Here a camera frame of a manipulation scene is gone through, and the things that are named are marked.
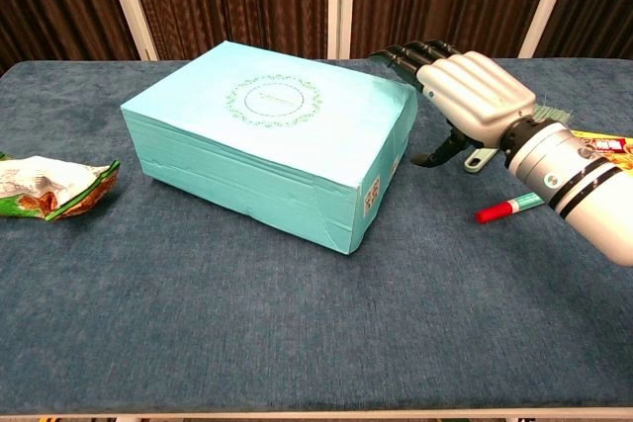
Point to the blue carpet table cover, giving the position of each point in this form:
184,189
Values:
297,318

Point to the green white snack bag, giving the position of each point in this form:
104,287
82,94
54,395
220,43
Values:
49,185

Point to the light blue cardboard box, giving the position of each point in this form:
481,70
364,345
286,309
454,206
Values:
267,145

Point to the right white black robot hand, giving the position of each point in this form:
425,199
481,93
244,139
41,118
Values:
475,91

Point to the red yellow snack packet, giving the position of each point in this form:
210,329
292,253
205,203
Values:
608,144

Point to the green marker with red cap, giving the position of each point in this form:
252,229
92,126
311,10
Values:
494,212

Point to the mint green hand brush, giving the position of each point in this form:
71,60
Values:
477,161

